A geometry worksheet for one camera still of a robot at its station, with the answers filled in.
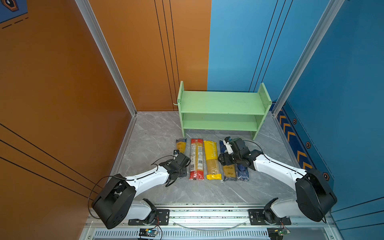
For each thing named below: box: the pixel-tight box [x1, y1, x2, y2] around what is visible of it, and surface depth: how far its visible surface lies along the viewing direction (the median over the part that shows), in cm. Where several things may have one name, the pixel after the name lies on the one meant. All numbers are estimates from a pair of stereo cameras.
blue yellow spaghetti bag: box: [176, 138, 187, 154], surface depth 101 cm
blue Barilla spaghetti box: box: [236, 164, 250, 181], surface depth 86 cm
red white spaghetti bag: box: [189, 138, 205, 181], surface depth 91 cm
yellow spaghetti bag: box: [203, 140, 223, 180], surface depth 92 cm
